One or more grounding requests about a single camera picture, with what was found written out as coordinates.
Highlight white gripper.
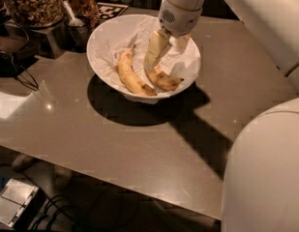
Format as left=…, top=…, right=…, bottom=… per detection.
left=144, top=0, right=202, bottom=71

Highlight ripe banana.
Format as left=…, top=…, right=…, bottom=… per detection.
left=117, top=46, right=157, bottom=97
left=146, top=65, right=183, bottom=91

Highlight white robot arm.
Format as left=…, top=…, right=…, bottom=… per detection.
left=149, top=0, right=299, bottom=232

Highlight white bowl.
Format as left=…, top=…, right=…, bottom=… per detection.
left=86, top=14, right=202, bottom=105

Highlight white paper liner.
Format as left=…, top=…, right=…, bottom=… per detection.
left=94, top=16, right=201, bottom=99

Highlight black white marker tag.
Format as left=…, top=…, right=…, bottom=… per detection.
left=98, top=2, right=129, bottom=20

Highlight dark small cup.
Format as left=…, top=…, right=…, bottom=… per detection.
left=64, top=16, right=92, bottom=52

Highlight glass jar of granola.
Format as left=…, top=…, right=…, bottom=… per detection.
left=69, top=0, right=100, bottom=27

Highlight white spoon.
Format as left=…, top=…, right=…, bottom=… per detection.
left=61, top=0, right=84, bottom=27

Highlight metal jar stand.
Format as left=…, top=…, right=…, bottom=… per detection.
left=28, top=22, right=67, bottom=59

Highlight glass jar of nuts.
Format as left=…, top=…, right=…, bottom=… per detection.
left=5, top=0, right=64, bottom=28

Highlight grey metal box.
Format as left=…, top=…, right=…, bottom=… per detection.
left=0, top=179, right=40, bottom=228

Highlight black device with cable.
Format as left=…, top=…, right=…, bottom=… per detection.
left=0, top=21, right=41, bottom=92

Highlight black floor cables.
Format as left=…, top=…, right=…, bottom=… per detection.
left=27, top=193, right=137, bottom=232

